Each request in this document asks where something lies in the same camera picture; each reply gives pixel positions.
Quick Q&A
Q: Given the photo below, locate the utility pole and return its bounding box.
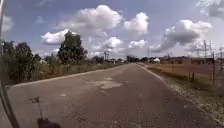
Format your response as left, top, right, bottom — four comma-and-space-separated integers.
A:
103, 50, 110, 62

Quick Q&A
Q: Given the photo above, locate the distant clump of trees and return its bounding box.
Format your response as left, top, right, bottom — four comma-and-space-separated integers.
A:
125, 54, 140, 64

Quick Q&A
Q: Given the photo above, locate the grey asphalt road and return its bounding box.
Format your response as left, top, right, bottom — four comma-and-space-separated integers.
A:
5, 63, 222, 128

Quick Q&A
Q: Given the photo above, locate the large dark tree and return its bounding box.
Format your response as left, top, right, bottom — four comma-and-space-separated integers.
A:
57, 30, 89, 66

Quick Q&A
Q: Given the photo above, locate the overgrown grass verge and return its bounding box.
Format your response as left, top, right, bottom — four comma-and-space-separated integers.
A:
3, 60, 126, 87

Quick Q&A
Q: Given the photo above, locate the small white building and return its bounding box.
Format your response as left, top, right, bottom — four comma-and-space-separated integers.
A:
152, 57, 162, 64

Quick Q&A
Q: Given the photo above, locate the dry grass field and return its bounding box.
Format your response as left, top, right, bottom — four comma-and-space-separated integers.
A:
143, 62, 224, 96

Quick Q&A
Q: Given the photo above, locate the row of low buildings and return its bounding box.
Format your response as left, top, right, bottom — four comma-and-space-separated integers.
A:
159, 55, 224, 66

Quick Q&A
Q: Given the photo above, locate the clump of dark bushes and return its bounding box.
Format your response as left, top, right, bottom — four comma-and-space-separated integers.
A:
0, 40, 43, 85

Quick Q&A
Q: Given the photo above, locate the grey gravel strip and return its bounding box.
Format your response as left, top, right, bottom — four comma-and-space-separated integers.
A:
135, 63, 224, 126

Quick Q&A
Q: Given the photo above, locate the lattice power pylon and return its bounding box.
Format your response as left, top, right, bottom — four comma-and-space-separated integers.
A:
201, 39, 214, 61

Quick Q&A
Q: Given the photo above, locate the wire fence with posts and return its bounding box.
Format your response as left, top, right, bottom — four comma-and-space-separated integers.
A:
168, 49, 224, 87

